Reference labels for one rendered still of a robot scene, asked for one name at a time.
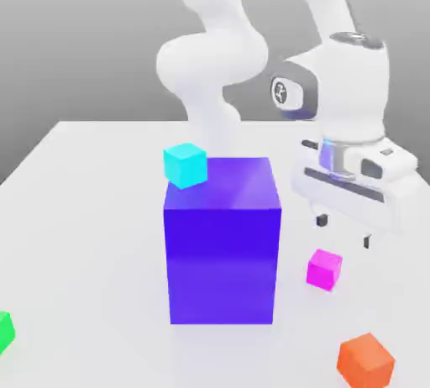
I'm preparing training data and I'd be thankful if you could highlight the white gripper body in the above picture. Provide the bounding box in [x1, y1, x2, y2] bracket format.
[290, 158, 425, 235]

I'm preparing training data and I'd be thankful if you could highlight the small magenta cube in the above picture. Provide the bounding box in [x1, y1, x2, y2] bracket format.
[305, 249, 343, 293]

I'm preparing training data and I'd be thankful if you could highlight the small orange cube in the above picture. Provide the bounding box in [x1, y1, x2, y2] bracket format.
[336, 333, 396, 388]

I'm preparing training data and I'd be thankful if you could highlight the small cyan cube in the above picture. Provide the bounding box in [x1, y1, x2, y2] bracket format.
[163, 141, 209, 191]

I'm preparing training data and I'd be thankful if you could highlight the small green cube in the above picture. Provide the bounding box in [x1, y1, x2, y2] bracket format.
[0, 310, 17, 355]

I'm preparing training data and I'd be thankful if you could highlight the large purple box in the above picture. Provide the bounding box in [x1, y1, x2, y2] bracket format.
[163, 156, 282, 326]

